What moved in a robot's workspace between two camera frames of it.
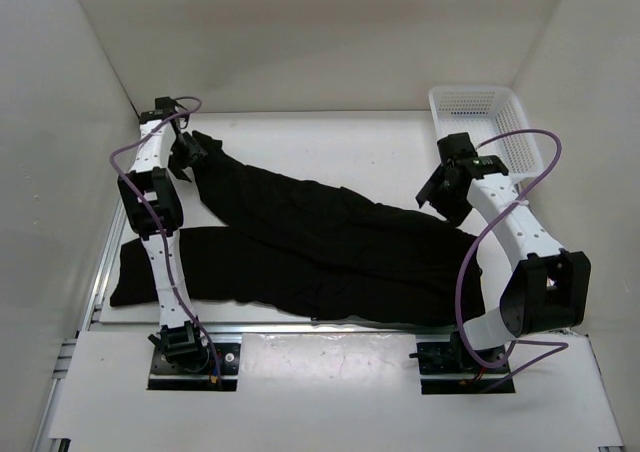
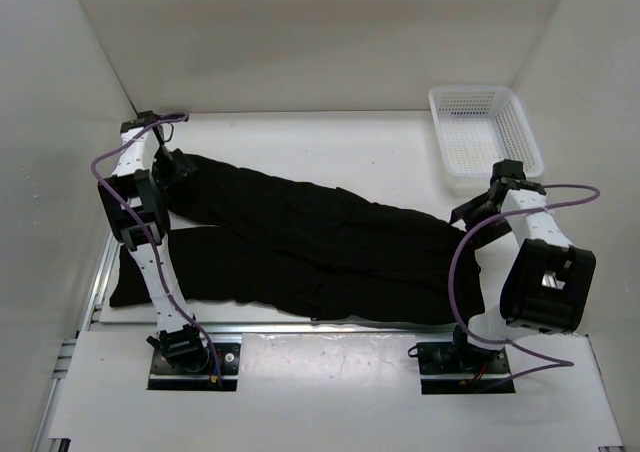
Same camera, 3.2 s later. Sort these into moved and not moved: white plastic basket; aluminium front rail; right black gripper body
Moved: right black gripper body
Not moved: white plastic basket; aluminium front rail
